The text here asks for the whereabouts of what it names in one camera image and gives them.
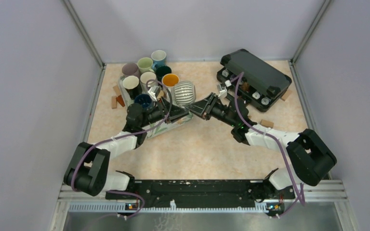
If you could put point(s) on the black mug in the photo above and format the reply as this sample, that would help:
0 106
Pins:
132 85

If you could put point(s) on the white ribbed mug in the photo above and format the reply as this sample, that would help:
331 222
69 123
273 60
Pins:
148 80

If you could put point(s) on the clear floral glass jar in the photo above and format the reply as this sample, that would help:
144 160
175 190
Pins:
169 81

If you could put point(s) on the wooden block behind case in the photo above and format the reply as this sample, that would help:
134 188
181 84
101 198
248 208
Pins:
286 95

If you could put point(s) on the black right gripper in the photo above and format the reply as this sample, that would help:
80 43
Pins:
203 108

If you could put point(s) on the striped grey white mug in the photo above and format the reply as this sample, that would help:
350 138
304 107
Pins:
184 93

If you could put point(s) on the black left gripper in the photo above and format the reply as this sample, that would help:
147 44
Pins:
175 113

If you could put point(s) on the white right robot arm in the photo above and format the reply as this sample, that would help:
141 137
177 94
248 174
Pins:
308 159

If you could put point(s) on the navy blue mug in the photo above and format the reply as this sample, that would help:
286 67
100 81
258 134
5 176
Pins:
144 100

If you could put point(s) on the light blue mug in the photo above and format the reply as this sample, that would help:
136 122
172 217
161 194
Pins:
159 58

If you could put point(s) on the lilac purple mug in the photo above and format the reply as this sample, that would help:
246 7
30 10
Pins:
131 69

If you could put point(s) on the small orange mug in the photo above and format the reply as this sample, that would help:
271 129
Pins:
160 95

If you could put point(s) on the black poker chip case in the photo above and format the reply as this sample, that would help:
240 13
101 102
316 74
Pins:
261 85

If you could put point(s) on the dark green mug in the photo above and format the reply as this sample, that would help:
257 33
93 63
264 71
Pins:
162 71

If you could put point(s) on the white floral tray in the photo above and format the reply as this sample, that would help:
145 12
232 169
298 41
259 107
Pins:
135 119

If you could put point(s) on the light green mug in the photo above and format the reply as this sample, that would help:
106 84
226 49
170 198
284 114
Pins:
145 64

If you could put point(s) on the wooden blocks beside tray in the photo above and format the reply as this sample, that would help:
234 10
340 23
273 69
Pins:
117 100

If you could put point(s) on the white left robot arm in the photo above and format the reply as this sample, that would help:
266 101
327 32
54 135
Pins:
87 171

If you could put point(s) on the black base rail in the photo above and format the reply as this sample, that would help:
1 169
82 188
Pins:
202 193

